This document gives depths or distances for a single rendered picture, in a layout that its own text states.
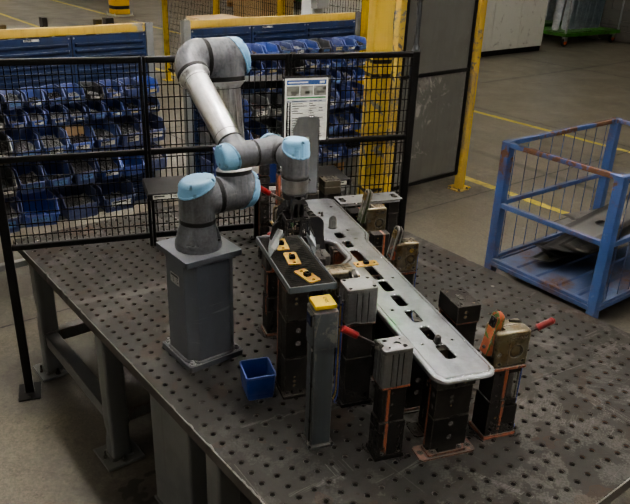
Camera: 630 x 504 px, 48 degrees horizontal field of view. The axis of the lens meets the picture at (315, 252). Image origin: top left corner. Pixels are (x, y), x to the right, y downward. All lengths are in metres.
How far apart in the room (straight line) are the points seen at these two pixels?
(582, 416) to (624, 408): 0.16
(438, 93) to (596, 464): 4.16
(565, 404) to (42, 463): 2.08
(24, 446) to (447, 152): 4.18
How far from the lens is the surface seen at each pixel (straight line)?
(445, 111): 6.05
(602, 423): 2.41
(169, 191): 3.04
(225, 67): 2.23
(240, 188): 2.28
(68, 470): 3.20
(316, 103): 3.31
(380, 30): 3.40
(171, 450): 2.68
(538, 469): 2.16
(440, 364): 1.95
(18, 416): 3.55
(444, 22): 5.80
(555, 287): 4.38
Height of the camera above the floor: 2.05
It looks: 24 degrees down
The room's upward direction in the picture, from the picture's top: 2 degrees clockwise
